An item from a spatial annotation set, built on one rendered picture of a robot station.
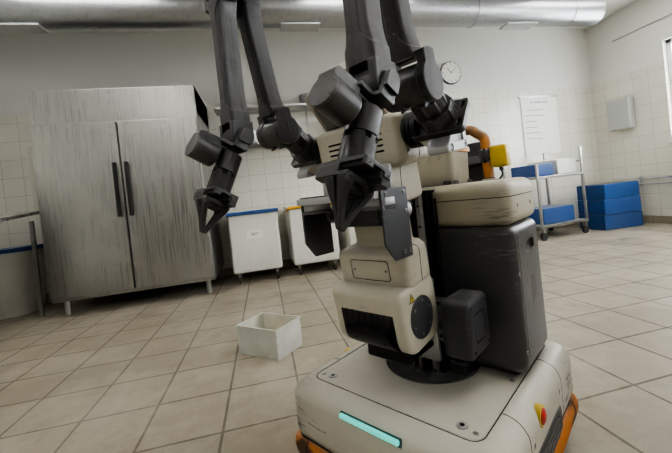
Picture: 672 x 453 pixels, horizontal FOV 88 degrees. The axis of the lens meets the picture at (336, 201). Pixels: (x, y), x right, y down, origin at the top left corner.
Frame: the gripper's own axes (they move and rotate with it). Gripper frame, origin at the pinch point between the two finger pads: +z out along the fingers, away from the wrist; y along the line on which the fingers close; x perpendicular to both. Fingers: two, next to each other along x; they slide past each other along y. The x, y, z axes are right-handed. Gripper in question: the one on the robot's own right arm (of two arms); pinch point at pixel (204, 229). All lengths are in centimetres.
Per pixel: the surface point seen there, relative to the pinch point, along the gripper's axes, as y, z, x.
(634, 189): 48, -236, 521
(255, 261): -241, -25, 173
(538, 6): -15, -370, 291
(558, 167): -19, -230, 423
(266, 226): -233, -63, 169
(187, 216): -253, -46, 94
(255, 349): -88, 37, 90
